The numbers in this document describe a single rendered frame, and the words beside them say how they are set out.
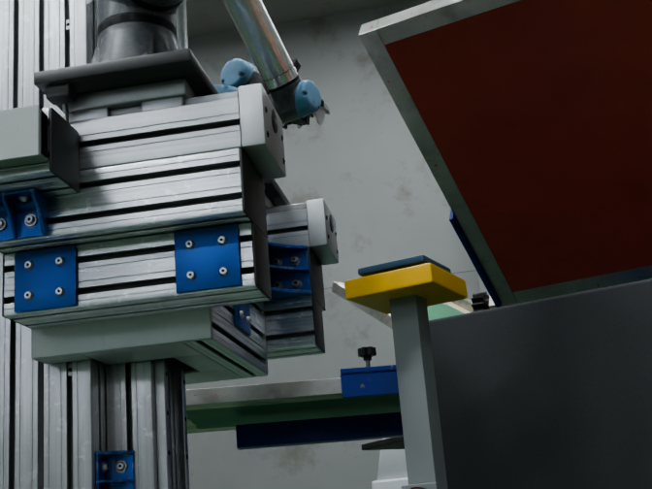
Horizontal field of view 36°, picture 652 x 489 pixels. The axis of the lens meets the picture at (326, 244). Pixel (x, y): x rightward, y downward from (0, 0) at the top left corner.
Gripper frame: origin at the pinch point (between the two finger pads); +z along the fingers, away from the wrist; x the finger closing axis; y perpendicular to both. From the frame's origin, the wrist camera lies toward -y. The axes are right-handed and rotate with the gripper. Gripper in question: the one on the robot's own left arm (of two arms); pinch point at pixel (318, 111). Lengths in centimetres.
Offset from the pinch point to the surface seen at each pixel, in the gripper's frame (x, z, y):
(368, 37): 46, -50, 9
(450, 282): 78, -79, 64
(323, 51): -436, 631, -348
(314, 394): 2, 0, 73
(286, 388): -3, -4, 71
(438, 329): 64, -54, 67
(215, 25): -539, 569, -378
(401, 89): 47, -39, 16
